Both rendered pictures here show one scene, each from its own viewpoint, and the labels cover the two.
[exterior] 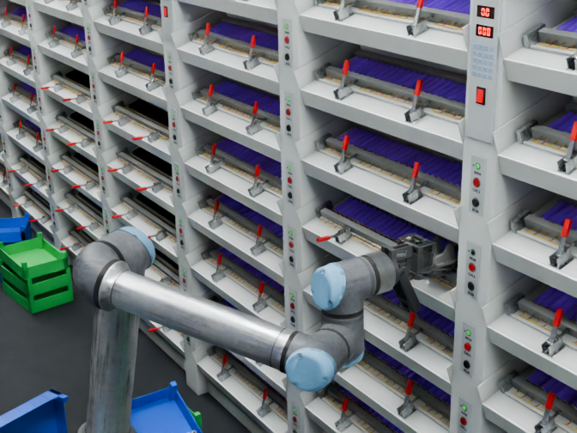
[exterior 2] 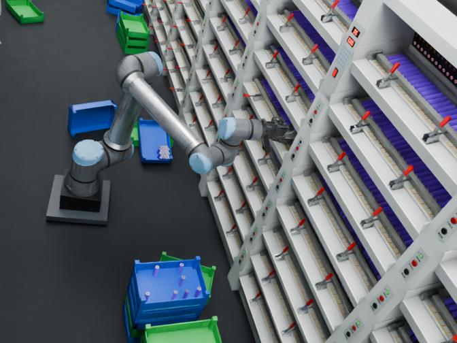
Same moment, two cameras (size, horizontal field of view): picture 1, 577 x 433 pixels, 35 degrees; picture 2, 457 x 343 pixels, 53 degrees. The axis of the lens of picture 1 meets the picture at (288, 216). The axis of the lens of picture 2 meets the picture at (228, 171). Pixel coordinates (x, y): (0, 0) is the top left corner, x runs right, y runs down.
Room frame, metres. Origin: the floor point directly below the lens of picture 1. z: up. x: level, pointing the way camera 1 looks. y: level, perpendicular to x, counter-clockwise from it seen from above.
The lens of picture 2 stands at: (0.20, -0.19, 2.06)
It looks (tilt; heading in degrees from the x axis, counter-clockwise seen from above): 40 degrees down; 2
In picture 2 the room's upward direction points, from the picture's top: 21 degrees clockwise
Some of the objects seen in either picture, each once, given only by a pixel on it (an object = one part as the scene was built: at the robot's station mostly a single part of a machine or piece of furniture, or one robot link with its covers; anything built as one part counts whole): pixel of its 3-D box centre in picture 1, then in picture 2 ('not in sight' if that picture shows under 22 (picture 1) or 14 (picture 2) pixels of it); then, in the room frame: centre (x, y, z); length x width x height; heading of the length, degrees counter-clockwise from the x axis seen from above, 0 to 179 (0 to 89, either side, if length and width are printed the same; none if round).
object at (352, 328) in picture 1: (341, 334); (225, 150); (1.75, -0.11, 0.86); 0.12 x 0.09 x 0.12; 154
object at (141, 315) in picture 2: not in sight; (166, 292); (1.38, -0.10, 0.28); 0.30 x 0.20 x 0.08; 122
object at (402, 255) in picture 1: (406, 260); (271, 129); (1.86, -0.26, 0.98); 0.12 x 0.08 x 0.09; 122
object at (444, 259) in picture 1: (449, 254); (294, 134); (1.90, -0.36, 0.97); 0.09 x 0.03 x 0.06; 118
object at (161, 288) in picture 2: not in sight; (170, 282); (1.38, -0.10, 0.36); 0.30 x 0.20 x 0.08; 122
